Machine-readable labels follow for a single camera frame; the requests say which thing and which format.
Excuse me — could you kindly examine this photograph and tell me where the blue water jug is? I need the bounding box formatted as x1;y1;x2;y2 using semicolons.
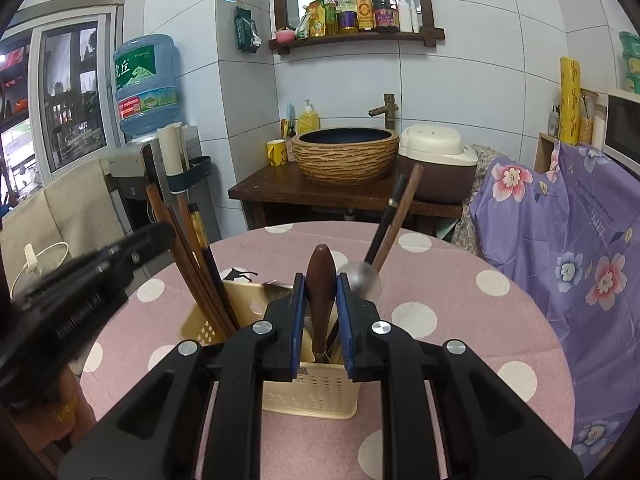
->
112;35;180;137

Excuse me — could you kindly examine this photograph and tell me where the white microwave oven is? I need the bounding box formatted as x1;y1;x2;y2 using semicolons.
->
602;89;640;179

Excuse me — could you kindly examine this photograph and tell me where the dark wooden wall shelf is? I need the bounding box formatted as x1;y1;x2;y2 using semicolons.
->
264;0;446;56

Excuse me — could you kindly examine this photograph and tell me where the spoon with brown wooden handle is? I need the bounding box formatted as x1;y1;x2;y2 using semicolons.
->
305;243;337;364

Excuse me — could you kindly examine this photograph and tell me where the beige cloth cover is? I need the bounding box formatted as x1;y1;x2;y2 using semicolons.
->
0;157;132;292

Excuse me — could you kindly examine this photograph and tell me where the glass jar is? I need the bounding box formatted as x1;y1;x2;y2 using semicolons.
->
580;89;599;144

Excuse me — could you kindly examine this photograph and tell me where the bronze faucet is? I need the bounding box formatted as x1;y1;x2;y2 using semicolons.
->
368;93;402;131

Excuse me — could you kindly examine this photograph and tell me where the cream paper roll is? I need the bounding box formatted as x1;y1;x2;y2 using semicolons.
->
157;122;191;192

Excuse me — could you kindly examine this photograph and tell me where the long dark wooden chopstick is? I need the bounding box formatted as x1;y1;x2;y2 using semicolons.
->
372;164;425;273

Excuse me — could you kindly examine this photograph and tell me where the yellow seasoning packet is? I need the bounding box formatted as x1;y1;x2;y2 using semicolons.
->
306;0;326;38

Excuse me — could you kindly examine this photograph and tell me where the window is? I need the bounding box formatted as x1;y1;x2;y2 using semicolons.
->
32;19;119;187

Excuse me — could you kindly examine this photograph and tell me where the white round fan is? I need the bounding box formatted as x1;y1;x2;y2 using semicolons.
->
11;242;71;292

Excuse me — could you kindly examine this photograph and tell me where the green packet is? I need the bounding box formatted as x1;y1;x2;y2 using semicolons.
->
235;6;262;54

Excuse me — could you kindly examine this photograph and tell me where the orange patterned cloth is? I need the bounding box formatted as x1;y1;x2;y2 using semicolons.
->
10;360;97;457

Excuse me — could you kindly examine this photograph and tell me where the dark blue wall holder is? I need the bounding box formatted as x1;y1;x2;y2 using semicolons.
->
167;156;212;194

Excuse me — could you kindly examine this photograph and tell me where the grey patterned cloth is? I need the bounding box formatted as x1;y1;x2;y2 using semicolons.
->
452;145;497;262

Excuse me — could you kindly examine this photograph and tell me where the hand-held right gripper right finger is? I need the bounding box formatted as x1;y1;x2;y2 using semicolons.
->
336;272;585;480

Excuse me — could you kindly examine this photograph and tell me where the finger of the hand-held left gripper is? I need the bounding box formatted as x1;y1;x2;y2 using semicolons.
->
65;221;177;292

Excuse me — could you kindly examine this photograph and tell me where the yellow soap pump bottle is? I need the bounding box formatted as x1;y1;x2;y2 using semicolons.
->
297;100;321;136

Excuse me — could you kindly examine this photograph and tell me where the cream and brown rice cooker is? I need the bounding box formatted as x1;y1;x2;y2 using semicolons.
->
397;125;479;205

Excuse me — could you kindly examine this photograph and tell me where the dark wooden washstand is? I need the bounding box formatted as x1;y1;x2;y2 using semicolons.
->
228;162;464;237

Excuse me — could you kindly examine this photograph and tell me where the purple floral cloth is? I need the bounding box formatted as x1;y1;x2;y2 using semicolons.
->
467;142;640;457

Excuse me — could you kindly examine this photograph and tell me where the pair of brown chopsticks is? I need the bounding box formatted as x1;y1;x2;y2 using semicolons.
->
146;184;232;343

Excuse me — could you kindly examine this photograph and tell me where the small wooden box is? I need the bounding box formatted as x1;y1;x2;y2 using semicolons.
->
534;132;561;174

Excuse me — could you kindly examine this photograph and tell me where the bottle with yellow label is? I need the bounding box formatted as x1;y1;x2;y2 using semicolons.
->
356;0;376;32

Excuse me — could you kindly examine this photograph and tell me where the black chopstick with metal band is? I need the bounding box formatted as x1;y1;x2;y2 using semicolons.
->
364;174;408;265

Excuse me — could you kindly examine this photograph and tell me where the matte grey spoon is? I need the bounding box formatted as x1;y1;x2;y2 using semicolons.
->
349;261;384;302

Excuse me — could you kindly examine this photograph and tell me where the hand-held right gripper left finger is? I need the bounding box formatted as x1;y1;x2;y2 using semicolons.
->
57;272;307;480

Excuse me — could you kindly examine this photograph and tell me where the yellow roll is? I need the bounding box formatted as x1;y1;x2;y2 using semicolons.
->
559;56;582;146

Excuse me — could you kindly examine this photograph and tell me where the cooking oil bottle purple label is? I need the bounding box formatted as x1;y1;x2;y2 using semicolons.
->
338;0;360;35

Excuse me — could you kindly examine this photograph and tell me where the dark soy sauce bottle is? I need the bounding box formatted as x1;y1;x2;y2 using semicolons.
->
372;0;400;33

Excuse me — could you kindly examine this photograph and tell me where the yellow mug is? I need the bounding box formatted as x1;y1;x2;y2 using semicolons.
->
266;139;289;167

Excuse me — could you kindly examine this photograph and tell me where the water dispenser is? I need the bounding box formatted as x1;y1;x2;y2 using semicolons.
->
107;137;223;242

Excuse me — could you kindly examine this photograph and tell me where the cream plastic utensil holder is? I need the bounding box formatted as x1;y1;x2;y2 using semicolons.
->
180;280;361;421

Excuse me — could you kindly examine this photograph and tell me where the woven pattern wash basin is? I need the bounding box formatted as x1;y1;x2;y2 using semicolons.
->
291;127;401;186

